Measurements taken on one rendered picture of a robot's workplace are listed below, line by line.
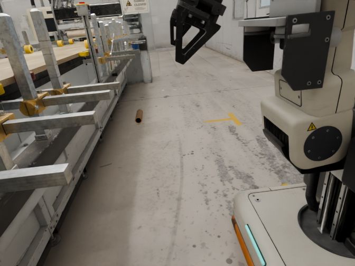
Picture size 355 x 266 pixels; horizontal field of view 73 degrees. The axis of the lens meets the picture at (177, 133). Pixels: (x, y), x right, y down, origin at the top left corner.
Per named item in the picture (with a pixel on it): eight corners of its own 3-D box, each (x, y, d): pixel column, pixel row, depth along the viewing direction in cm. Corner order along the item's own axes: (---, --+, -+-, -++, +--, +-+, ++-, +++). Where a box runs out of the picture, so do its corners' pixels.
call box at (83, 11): (91, 16, 165) (89, 3, 162) (89, 16, 159) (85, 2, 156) (81, 17, 165) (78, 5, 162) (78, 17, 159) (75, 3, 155)
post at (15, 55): (55, 148, 94) (9, 13, 74) (52, 153, 91) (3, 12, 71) (46, 149, 94) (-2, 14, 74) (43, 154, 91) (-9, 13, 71)
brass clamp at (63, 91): (74, 93, 118) (72, 83, 116) (65, 101, 106) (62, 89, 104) (62, 94, 118) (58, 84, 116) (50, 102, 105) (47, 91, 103)
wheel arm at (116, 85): (121, 89, 116) (120, 80, 114) (120, 91, 113) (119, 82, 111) (29, 98, 114) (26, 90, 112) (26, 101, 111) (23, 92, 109)
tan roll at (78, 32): (139, 30, 458) (138, 24, 453) (139, 31, 447) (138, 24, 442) (64, 38, 452) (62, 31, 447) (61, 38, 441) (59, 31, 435)
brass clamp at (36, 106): (54, 103, 94) (49, 91, 92) (38, 115, 82) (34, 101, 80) (37, 105, 94) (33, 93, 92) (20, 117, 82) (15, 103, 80)
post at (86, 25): (103, 81, 182) (89, 15, 164) (101, 82, 178) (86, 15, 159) (96, 81, 182) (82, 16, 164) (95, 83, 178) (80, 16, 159)
